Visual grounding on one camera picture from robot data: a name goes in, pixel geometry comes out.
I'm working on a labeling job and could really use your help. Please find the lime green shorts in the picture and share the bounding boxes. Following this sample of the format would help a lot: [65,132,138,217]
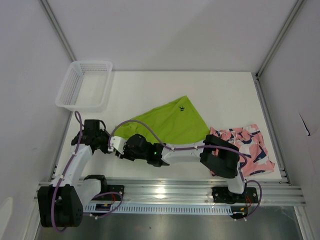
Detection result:
[111,94,210,146]

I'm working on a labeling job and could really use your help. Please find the pink shark print shorts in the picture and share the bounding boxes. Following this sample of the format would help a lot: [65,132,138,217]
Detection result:
[210,124,275,177]

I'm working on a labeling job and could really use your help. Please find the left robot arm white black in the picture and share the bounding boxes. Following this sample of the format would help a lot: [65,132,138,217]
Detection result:
[37,119,110,231]

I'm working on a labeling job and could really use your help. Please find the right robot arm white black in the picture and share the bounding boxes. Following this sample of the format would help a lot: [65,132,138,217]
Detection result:
[110,134,248,202]

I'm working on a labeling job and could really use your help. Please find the white plastic basket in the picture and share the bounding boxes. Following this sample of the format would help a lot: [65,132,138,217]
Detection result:
[55,60,113,113]

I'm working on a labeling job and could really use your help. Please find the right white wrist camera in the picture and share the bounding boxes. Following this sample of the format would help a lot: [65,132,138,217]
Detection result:
[108,136,127,155]

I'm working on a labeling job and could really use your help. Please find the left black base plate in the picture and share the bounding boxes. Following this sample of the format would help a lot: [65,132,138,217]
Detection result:
[102,184,125,202]

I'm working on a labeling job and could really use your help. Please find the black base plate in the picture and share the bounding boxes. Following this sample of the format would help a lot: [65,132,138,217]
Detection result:
[102,184,125,202]
[211,186,259,205]

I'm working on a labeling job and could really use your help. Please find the white slotted cable duct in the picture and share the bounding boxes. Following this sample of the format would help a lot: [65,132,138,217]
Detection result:
[83,203,233,216]

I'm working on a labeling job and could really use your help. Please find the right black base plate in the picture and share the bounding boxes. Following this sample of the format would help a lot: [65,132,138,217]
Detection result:
[211,186,259,205]

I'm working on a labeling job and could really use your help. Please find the aluminium mounting rail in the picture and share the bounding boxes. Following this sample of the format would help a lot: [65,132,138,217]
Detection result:
[33,177,307,206]

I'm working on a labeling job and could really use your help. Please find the left aluminium frame post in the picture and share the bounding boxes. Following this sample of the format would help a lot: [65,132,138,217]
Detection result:
[38,0,77,62]

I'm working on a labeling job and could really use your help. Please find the aluminium frame post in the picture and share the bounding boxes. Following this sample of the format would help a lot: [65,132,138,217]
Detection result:
[38,0,77,62]
[255,0,307,80]

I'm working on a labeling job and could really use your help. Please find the right aluminium frame post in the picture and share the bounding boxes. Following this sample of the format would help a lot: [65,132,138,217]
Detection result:
[255,0,307,80]

